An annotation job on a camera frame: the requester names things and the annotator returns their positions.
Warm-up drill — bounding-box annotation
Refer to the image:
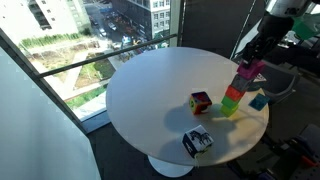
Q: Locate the grey toy block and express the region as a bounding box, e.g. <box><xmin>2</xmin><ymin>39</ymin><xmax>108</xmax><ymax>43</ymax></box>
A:
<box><xmin>231</xmin><ymin>75</ymin><xmax>253</xmax><ymax>92</ymax></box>

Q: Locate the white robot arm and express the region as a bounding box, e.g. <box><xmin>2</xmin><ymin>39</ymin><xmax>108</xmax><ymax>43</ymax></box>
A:
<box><xmin>242</xmin><ymin>0</ymin><xmax>319</xmax><ymax>67</ymax></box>

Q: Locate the multicolour soft cube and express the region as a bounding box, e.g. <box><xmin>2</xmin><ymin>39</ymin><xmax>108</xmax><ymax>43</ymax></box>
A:
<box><xmin>189</xmin><ymin>91</ymin><xmax>212</xmax><ymax>115</ymax></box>

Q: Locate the orange toy block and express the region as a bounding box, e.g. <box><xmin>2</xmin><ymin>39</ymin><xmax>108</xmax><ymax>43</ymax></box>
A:
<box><xmin>225</xmin><ymin>85</ymin><xmax>245</xmax><ymax>101</ymax></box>

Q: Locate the blue toy block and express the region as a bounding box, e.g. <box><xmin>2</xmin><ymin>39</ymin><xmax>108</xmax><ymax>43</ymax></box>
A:
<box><xmin>249</xmin><ymin>93</ymin><xmax>270</xmax><ymax>111</ymax></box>

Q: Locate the white round table base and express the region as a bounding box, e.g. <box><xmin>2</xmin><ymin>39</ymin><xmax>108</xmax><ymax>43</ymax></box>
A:
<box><xmin>148</xmin><ymin>156</ymin><xmax>193</xmax><ymax>178</ymax></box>

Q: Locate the black white zebra cube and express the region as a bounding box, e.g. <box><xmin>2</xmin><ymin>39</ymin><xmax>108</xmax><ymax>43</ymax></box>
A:
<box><xmin>182</xmin><ymin>125</ymin><xmax>214</xmax><ymax>159</ymax></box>

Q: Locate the window railing bar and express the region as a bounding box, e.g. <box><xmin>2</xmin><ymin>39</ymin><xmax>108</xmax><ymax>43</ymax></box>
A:
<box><xmin>35</xmin><ymin>34</ymin><xmax>177</xmax><ymax>79</ymax></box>

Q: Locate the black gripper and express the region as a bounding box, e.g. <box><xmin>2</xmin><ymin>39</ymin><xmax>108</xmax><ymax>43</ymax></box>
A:
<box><xmin>242</xmin><ymin>12</ymin><xmax>294</xmax><ymax>64</ymax></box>

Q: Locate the green toy block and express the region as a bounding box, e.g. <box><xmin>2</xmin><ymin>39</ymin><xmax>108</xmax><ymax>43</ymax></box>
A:
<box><xmin>221</xmin><ymin>96</ymin><xmax>239</xmax><ymax>109</ymax></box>

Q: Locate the purple toy block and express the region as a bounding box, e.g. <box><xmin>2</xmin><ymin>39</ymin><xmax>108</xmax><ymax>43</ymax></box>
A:
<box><xmin>237</xmin><ymin>59</ymin><xmax>265</xmax><ymax>79</ymax></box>

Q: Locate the yellow-green toy block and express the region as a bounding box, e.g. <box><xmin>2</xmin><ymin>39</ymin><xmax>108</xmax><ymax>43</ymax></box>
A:
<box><xmin>220</xmin><ymin>105</ymin><xmax>238</xmax><ymax>117</ymax></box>

